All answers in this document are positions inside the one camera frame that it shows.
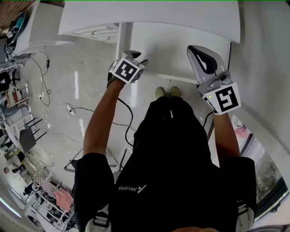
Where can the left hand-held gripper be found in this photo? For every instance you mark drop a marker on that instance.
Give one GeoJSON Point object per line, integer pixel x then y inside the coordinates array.
{"type": "Point", "coordinates": [125, 69]}

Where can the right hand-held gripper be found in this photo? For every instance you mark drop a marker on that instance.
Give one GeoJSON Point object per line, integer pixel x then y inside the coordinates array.
{"type": "Point", "coordinates": [224, 97]}

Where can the person's right forearm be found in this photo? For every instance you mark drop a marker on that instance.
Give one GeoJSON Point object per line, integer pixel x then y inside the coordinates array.
{"type": "Point", "coordinates": [226, 140]}

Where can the person's left forearm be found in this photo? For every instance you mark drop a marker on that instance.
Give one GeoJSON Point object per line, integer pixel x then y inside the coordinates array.
{"type": "Point", "coordinates": [99, 122]}

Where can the person's left hand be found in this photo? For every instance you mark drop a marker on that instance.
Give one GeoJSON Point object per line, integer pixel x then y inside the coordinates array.
{"type": "Point", "coordinates": [112, 78]}

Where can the person's left olive shoe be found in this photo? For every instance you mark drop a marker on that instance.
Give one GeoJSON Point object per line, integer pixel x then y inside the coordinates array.
{"type": "Point", "coordinates": [160, 92]}

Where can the person's olive shoe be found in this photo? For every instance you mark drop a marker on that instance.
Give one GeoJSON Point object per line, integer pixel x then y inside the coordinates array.
{"type": "Point", "coordinates": [176, 91]}
{"type": "Point", "coordinates": [160, 92]}

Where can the person's right olive shoe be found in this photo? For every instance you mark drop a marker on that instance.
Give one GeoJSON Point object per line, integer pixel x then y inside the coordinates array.
{"type": "Point", "coordinates": [176, 91]}

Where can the white table with drawers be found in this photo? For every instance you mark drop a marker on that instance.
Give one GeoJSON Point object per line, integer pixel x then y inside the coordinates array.
{"type": "Point", "coordinates": [158, 13]}

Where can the person's black shorts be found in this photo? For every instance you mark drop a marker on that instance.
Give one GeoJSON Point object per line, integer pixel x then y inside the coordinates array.
{"type": "Point", "coordinates": [172, 105]}

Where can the white power strip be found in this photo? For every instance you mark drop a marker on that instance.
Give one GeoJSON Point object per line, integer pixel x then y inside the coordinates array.
{"type": "Point", "coordinates": [70, 109]}

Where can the black power adapter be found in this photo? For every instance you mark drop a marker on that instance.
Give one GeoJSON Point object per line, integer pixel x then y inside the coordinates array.
{"type": "Point", "coordinates": [48, 63]}

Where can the white side desk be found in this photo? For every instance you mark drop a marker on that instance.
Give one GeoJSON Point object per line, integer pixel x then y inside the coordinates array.
{"type": "Point", "coordinates": [43, 27]}

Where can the large window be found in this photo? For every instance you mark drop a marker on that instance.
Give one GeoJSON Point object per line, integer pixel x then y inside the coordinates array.
{"type": "Point", "coordinates": [267, 167]}

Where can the blue basin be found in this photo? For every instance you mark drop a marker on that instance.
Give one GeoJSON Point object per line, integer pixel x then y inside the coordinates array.
{"type": "Point", "coordinates": [19, 22]}

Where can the idle hand-held gripper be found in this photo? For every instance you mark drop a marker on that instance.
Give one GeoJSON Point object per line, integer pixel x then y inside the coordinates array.
{"type": "Point", "coordinates": [9, 35]}

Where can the grey chair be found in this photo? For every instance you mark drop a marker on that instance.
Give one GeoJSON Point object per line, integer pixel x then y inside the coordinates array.
{"type": "Point", "coordinates": [28, 136]}

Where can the person's black shirt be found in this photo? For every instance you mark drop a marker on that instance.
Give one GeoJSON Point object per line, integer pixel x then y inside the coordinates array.
{"type": "Point", "coordinates": [172, 192]}

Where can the black office chair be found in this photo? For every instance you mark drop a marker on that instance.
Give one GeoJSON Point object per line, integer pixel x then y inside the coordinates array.
{"type": "Point", "coordinates": [5, 79]}

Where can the pink cloth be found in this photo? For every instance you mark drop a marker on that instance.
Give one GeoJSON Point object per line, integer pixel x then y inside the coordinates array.
{"type": "Point", "coordinates": [63, 200]}

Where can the metal stand frame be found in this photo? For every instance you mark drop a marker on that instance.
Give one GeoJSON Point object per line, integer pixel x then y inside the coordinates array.
{"type": "Point", "coordinates": [90, 156]}

